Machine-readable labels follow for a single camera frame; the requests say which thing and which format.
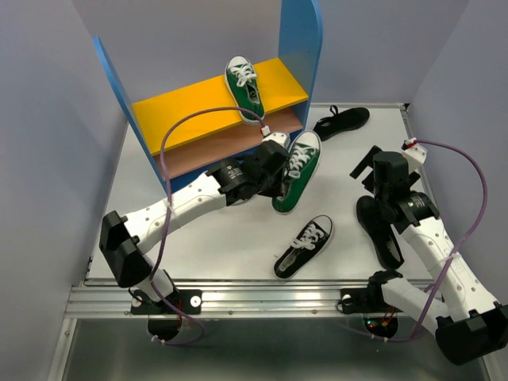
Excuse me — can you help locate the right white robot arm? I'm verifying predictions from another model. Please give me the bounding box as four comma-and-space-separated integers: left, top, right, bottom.
337, 139, 507, 365

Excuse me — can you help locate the yellow upper shelf board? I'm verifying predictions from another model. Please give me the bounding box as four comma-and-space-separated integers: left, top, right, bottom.
133, 57, 309, 155

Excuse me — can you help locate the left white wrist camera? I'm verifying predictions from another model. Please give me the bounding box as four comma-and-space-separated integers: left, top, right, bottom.
262, 132, 291, 149

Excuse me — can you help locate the aluminium mounting rail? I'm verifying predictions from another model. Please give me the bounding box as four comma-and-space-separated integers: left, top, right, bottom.
65, 279, 441, 318

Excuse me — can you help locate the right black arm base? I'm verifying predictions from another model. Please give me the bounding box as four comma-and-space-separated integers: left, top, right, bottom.
336, 287, 393, 314

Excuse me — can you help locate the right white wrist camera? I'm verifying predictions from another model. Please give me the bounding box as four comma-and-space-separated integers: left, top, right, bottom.
401, 137, 427, 167

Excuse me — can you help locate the black slip-on shoe far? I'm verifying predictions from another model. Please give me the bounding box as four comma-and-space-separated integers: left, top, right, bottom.
314, 105, 370, 141

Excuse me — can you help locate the black canvas sneaker centre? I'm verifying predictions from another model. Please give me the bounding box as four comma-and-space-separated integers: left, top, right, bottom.
273, 214, 334, 281

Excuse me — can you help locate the black leather shoe right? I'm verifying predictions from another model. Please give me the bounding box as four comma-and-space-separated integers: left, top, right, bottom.
356, 195, 404, 270

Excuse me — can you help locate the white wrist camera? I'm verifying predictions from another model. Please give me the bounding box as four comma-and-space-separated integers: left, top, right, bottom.
401, 137, 427, 167
262, 132, 291, 149

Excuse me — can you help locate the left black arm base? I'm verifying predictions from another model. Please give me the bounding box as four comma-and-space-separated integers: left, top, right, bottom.
128, 288, 202, 315

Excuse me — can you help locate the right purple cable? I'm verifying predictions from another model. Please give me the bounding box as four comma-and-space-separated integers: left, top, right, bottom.
372, 138, 489, 343

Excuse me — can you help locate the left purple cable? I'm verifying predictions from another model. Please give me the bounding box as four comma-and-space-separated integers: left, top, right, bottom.
148, 106, 271, 347

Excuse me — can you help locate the purple cable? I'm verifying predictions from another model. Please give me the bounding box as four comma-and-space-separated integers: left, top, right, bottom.
148, 106, 271, 347
372, 138, 489, 343

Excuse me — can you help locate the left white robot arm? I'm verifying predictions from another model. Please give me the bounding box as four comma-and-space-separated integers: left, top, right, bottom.
98, 133, 290, 313

